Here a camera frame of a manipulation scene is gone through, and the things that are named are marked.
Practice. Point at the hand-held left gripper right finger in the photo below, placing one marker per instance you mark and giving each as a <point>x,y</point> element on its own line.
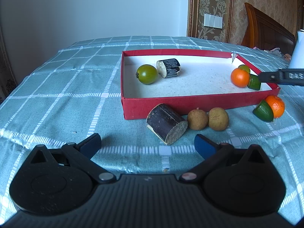
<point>204,146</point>

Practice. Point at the brown longan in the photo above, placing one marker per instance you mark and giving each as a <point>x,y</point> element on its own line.
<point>218,118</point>
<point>197,119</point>

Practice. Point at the pink crumpled cloth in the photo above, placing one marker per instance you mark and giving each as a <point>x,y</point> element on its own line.
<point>275,50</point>

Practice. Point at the small green tomato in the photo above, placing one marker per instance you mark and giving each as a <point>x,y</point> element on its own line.
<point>245,68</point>

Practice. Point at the white light switch panel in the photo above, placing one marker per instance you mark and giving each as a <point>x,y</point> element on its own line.
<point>213,21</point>

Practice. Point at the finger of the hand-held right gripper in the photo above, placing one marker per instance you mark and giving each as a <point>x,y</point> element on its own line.
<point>269,77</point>

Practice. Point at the dark green oval fruit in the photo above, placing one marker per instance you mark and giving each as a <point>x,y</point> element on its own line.
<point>262,111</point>

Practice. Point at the red cardboard box lid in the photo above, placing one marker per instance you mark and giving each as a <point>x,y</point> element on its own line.
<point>190,85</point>

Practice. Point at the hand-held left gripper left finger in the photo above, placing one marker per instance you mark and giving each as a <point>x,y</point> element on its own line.
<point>91,144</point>

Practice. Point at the white kettle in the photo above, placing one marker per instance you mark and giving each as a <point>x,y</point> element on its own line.
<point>298,52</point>

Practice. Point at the dark purple sugarcane piece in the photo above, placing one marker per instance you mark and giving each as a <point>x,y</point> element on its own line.
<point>169,67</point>
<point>166,123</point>

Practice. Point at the gold wall moulding frame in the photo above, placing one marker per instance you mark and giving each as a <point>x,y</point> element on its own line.
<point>191,9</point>

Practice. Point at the teal checked tablecloth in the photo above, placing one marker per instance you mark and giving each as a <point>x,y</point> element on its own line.
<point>71,95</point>

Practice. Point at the large green tomato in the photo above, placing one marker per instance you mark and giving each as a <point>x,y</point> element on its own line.
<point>146,74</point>

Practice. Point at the orange mandarin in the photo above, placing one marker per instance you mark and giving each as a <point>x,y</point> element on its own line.
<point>239,77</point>
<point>276,105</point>

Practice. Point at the brown wooden headboard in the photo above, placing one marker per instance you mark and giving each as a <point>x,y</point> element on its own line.
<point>263,30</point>

